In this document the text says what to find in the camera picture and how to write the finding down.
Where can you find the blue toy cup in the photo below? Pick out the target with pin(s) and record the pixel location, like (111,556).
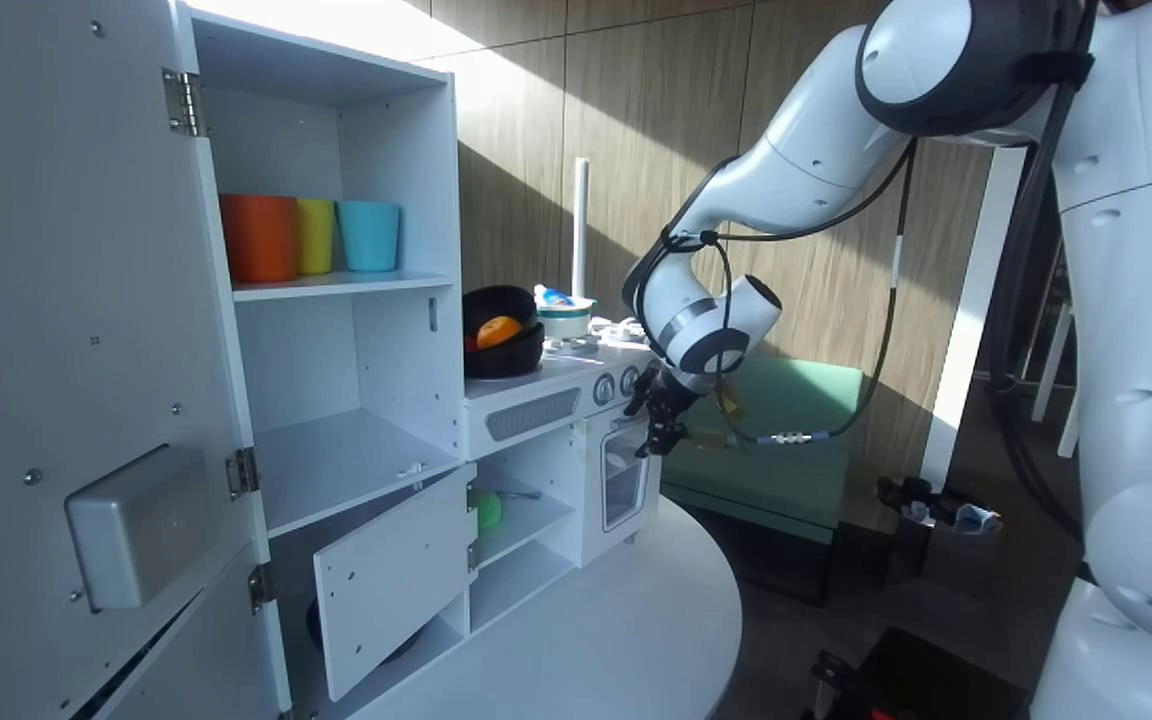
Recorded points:
(368,236)

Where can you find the yellow toy cup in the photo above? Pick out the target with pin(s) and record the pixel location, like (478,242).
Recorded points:
(317,236)

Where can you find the grey toy sink basin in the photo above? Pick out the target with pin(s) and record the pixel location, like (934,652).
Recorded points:
(608,331)

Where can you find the green sofa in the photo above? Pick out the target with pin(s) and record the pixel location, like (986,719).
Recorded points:
(779,486)

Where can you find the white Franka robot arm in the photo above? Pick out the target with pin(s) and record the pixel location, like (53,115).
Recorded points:
(1136,332)

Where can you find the tall white fridge door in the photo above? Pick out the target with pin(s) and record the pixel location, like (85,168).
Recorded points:
(68,265)

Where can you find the short white fridge door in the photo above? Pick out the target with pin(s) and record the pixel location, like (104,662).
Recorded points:
(202,652)

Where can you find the round white table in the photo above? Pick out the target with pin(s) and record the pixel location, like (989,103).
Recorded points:
(600,642)

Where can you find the white windowed oven door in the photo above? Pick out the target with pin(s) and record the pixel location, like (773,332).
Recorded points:
(623,481)

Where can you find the orange toy food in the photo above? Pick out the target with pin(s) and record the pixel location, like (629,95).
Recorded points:
(496,332)

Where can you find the white background table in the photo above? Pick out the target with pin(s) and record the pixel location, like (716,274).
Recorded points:
(1057,385)

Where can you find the black device on floor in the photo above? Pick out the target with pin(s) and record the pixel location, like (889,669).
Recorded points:
(943,512)

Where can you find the white bowl with blue item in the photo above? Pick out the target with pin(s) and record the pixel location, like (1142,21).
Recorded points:
(563,315)

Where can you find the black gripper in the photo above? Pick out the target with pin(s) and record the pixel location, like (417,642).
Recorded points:
(678,388)

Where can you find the orange toy cup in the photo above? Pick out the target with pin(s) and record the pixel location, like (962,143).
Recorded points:
(257,242)

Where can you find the white toy faucet pole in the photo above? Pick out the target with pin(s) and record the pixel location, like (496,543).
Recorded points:
(580,224)

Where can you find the black box on floor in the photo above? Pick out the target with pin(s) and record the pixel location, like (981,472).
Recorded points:
(920,683)

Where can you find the green toy food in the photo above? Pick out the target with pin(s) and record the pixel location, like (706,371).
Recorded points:
(484,512)

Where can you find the white vertical post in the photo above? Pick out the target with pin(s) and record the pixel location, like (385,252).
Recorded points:
(970,332)

